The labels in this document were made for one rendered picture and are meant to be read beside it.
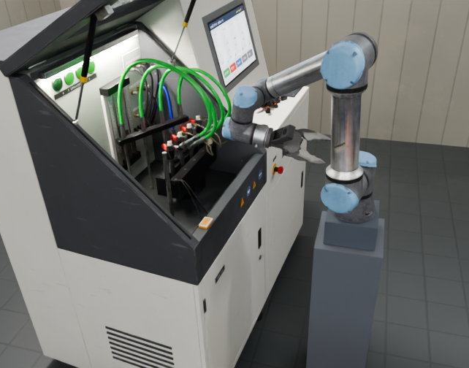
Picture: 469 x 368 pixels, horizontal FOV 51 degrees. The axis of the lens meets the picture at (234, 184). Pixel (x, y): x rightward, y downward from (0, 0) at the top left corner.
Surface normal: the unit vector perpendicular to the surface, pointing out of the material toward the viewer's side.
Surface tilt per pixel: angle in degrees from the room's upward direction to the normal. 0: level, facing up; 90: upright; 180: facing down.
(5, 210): 90
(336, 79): 82
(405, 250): 0
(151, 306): 90
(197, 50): 76
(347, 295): 90
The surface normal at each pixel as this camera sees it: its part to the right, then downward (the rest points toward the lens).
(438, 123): -0.27, 0.51
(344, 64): -0.51, 0.35
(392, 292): -0.04, -0.85
